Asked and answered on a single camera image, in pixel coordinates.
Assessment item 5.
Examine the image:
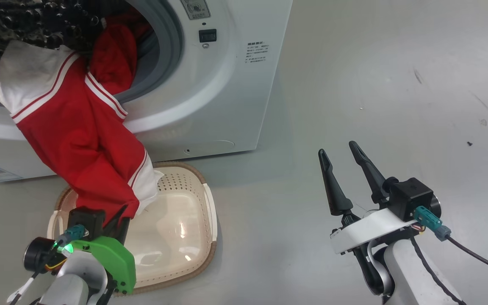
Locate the red jersey with white stripes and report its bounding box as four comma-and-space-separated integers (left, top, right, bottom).
0, 21, 165, 226

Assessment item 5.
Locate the plain red garment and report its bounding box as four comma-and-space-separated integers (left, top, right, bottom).
100, 8, 153, 47

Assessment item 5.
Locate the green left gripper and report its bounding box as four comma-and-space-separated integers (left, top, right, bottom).
71, 205, 137, 295

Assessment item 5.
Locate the cream perforated laundry basket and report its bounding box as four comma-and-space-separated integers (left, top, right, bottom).
47, 161, 218, 296

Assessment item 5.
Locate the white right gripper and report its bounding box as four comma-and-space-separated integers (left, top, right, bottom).
318, 141, 419, 280

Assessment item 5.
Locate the black cable with teal connector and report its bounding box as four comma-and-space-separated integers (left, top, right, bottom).
413, 205, 488, 279
7, 225, 89, 305

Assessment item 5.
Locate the white front-load washing machine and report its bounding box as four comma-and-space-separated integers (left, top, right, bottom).
0, 0, 293, 183

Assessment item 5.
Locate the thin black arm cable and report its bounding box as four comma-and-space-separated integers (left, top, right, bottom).
410, 235, 467, 305

